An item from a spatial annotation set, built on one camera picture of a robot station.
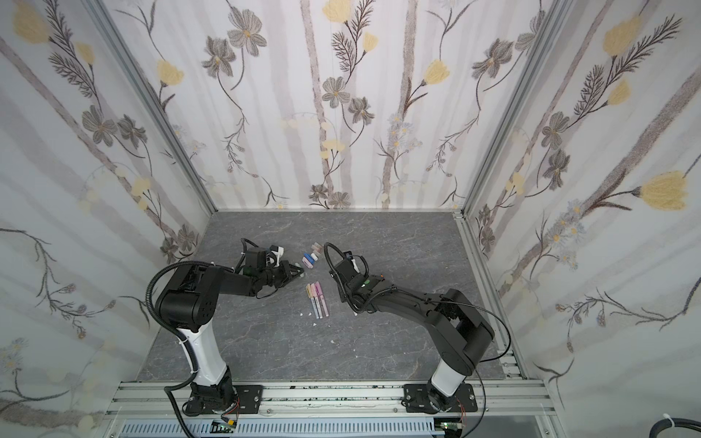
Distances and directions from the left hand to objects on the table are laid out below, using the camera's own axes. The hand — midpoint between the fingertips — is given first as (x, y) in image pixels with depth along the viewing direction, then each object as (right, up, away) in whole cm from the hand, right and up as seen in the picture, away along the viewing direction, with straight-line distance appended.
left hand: (306, 267), depth 98 cm
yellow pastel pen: (+2, -9, -4) cm, 10 cm away
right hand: (+17, -3, -10) cm, 20 cm away
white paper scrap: (0, -15, -7) cm, 17 cm away
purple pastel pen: (+7, -10, -5) cm, 13 cm away
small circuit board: (-17, -39, -26) cm, 50 cm away
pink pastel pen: (+5, -11, -5) cm, 13 cm away
